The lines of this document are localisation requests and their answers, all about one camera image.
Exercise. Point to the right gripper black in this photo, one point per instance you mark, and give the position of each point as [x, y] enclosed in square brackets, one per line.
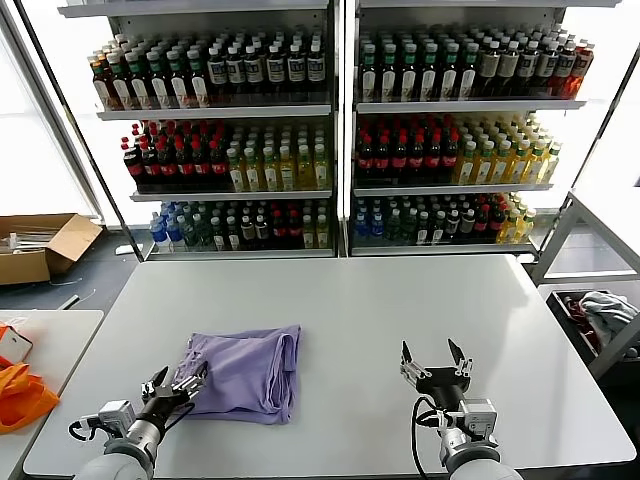
[445, 387]

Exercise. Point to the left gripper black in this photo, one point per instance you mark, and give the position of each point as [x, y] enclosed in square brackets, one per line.
[165, 405]

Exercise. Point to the purple t-shirt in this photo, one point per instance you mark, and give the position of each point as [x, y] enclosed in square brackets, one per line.
[240, 370]

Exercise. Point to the small white side table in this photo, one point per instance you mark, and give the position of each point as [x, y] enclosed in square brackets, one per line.
[65, 340]

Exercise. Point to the small grey bar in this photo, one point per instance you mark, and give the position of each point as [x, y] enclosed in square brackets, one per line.
[70, 302]

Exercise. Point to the black storage bin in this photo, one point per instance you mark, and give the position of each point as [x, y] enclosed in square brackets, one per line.
[565, 322]

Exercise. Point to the dark tea bottle green cap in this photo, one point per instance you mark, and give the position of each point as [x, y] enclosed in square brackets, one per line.
[467, 80]
[119, 85]
[438, 229]
[423, 231]
[407, 80]
[197, 85]
[387, 80]
[448, 80]
[157, 85]
[177, 85]
[218, 237]
[428, 80]
[137, 85]
[367, 80]
[233, 237]

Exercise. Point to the small white flat object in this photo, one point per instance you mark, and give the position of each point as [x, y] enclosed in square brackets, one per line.
[122, 250]

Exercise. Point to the dark drink bottle white cap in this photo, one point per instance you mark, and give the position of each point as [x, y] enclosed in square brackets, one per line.
[247, 231]
[452, 224]
[261, 231]
[216, 72]
[234, 71]
[275, 70]
[546, 65]
[467, 222]
[315, 70]
[564, 65]
[527, 65]
[295, 70]
[253, 70]

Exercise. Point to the green tinted water bottle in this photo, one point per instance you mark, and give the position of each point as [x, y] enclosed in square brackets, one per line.
[393, 226]
[190, 232]
[409, 226]

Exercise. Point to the crumpled red garment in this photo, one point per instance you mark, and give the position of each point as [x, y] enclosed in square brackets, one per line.
[574, 309]

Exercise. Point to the cola bottle red cap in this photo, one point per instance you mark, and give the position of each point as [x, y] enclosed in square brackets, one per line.
[133, 170]
[218, 168]
[450, 160]
[279, 231]
[294, 231]
[150, 170]
[167, 170]
[433, 160]
[496, 222]
[381, 160]
[365, 160]
[184, 169]
[201, 169]
[398, 160]
[481, 222]
[416, 160]

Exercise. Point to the orange fabric bag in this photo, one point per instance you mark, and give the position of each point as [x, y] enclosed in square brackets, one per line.
[20, 395]

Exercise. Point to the blue label water bottle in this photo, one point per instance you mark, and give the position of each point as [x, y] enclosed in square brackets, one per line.
[361, 226]
[174, 231]
[377, 227]
[158, 231]

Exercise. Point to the yellow juice bottle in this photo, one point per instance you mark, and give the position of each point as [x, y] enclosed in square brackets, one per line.
[465, 167]
[551, 165]
[309, 235]
[236, 172]
[253, 172]
[509, 227]
[286, 172]
[322, 235]
[303, 170]
[500, 167]
[321, 170]
[524, 226]
[482, 167]
[517, 167]
[535, 167]
[270, 172]

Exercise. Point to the small white box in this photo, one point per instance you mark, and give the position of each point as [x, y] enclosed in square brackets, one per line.
[15, 346]

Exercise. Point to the open cardboard box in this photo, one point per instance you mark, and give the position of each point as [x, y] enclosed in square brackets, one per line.
[75, 240]

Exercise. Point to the crumpled grey garment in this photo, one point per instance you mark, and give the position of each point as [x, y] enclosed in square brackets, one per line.
[605, 310]

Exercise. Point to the white packing pieces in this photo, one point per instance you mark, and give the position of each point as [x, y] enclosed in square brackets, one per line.
[30, 241]

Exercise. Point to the grey window mullion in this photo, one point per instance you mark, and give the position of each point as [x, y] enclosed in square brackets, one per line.
[87, 190]

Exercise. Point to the grey metal shelf unit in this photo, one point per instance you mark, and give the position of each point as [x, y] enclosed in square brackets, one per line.
[450, 106]
[225, 111]

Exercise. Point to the thin dark metal pole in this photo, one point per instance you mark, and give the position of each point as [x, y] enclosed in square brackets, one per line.
[601, 120]
[78, 130]

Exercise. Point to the dark bottle grey label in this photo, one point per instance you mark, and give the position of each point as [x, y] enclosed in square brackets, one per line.
[489, 65]
[508, 65]

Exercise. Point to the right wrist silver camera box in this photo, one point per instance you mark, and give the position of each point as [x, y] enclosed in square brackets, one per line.
[479, 417]

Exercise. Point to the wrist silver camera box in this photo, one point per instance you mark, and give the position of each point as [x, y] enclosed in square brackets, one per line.
[117, 415]
[479, 417]

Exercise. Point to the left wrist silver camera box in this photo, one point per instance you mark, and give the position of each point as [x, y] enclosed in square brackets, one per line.
[117, 415]

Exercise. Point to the grey metal frame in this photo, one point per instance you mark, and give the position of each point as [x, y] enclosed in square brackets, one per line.
[554, 240]

